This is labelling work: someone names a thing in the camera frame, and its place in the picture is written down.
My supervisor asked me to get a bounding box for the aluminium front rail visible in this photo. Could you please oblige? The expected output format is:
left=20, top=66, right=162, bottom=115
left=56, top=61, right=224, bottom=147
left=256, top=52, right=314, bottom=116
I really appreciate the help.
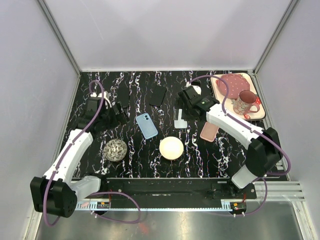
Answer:
left=74, top=180, right=307, bottom=202

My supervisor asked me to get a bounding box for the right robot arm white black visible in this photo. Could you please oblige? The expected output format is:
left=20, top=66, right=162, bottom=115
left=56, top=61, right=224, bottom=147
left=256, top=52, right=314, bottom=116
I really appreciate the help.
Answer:
left=178, top=86, right=284, bottom=199

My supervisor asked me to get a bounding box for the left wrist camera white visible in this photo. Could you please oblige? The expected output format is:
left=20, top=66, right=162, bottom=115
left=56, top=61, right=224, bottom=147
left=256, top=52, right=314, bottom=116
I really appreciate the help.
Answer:
left=90, top=91, right=112, bottom=109

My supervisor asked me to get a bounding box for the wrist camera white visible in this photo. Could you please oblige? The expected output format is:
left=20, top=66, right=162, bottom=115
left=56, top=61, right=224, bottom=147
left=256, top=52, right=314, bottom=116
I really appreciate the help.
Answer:
left=185, top=84, right=202, bottom=95
left=90, top=91, right=112, bottom=109

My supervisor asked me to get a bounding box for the pink mug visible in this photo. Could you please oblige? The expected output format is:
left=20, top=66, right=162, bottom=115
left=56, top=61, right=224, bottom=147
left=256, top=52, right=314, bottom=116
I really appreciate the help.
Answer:
left=233, top=90, right=260, bottom=115

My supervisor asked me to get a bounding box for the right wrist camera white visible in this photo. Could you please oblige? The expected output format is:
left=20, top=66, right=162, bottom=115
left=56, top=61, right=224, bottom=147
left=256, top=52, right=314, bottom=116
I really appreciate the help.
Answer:
left=185, top=84, right=202, bottom=95

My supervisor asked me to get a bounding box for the left aluminium frame post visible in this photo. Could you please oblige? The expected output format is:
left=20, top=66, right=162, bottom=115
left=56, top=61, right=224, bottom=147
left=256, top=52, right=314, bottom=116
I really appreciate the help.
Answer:
left=36, top=0, right=82, bottom=76

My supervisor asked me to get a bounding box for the pink phone case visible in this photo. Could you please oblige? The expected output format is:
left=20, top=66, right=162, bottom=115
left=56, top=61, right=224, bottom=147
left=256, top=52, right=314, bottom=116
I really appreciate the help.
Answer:
left=200, top=122, right=219, bottom=143

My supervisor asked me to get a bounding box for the light blue phone case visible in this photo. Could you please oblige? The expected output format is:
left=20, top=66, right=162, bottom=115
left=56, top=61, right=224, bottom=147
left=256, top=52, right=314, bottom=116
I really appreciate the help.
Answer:
left=135, top=113, right=158, bottom=140

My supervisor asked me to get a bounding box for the pink dotted plate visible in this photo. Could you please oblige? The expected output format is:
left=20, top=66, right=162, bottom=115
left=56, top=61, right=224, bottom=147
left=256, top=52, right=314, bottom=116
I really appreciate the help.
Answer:
left=216, top=73, right=250, bottom=100

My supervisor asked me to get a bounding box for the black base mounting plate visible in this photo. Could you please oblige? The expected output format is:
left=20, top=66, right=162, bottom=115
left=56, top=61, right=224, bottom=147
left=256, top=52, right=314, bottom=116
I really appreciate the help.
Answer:
left=95, top=178, right=257, bottom=210

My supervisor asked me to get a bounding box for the right aluminium frame post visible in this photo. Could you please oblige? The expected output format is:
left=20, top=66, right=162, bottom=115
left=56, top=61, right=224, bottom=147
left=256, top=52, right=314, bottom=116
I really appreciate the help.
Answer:
left=252, top=0, right=300, bottom=75

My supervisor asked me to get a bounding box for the light blue smartphone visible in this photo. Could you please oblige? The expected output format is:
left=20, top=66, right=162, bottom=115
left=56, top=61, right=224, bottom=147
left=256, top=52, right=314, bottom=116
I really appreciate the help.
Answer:
left=173, top=108, right=188, bottom=129

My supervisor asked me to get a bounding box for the black smartphone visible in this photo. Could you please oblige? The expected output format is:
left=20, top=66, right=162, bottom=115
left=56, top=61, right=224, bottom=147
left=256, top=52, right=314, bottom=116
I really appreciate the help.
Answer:
left=117, top=87, right=130, bottom=109
left=149, top=86, right=167, bottom=107

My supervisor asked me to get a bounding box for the white round bowl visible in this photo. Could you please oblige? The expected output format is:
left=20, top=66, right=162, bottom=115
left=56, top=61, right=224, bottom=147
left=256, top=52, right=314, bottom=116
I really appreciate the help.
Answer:
left=159, top=136, right=184, bottom=161

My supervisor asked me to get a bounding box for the white cable duct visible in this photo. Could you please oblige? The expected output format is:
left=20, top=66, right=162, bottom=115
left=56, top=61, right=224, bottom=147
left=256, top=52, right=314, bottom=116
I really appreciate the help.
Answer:
left=75, top=200, right=232, bottom=212

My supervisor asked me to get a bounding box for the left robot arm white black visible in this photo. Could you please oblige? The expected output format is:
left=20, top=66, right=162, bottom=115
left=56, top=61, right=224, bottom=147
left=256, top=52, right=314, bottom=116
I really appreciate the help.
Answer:
left=30, top=96, right=129, bottom=218

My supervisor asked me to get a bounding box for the aluminium frame post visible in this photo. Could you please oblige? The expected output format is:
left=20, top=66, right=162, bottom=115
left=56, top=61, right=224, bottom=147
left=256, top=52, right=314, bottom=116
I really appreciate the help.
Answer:
left=252, top=0, right=300, bottom=75
left=36, top=0, right=82, bottom=76

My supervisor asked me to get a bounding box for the leaf patterned bowl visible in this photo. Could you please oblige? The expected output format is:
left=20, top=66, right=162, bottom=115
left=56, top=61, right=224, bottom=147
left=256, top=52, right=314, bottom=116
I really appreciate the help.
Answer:
left=102, top=138, right=128, bottom=162

